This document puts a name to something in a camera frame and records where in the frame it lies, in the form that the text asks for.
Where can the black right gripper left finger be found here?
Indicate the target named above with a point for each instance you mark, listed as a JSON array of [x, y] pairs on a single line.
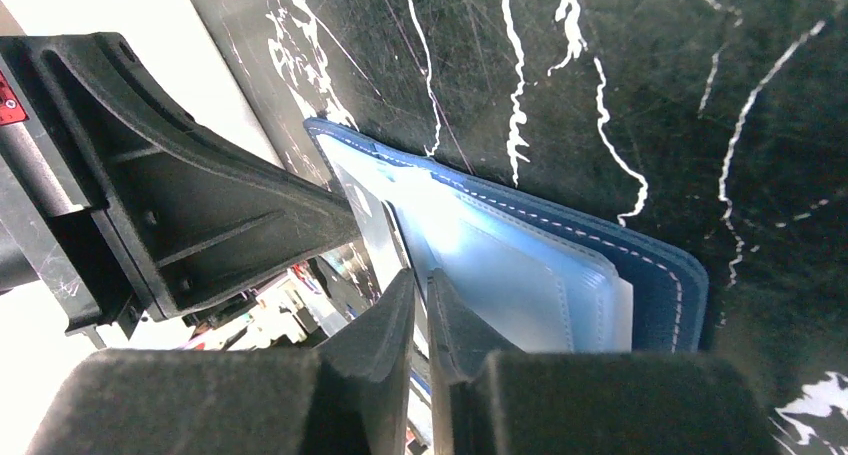
[[348, 395]]

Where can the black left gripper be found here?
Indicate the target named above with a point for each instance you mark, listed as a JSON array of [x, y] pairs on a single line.
[[121, 203]]

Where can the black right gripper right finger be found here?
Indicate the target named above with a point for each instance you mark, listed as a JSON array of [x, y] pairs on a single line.
[[490, 397]]

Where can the blue leather card holder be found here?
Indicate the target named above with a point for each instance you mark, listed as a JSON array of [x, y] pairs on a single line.
[[546, 277]]

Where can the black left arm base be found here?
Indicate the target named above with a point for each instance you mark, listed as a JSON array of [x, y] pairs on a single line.
[[300, 307]]

